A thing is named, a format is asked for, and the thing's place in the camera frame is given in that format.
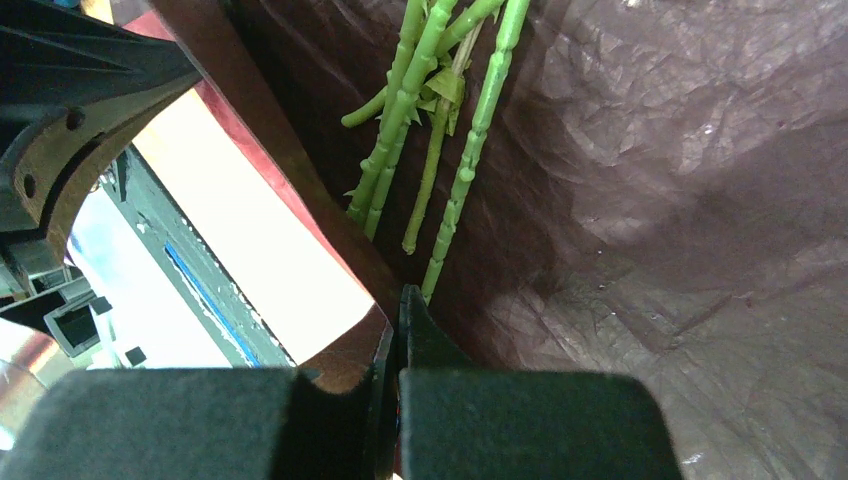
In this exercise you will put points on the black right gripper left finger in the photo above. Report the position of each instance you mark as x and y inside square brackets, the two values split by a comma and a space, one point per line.
[237, 423]

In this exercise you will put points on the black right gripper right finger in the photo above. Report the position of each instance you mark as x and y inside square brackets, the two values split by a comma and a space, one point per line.
[461, 421]

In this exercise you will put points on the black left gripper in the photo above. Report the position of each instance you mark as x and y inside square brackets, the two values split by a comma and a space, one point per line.
[75, 92]

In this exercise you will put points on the dark red wrapping paper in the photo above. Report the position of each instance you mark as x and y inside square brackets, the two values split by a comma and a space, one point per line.
[663, 195]

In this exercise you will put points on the pink fake flower bouquet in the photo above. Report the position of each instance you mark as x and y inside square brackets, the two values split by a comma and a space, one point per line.
[427, 75]

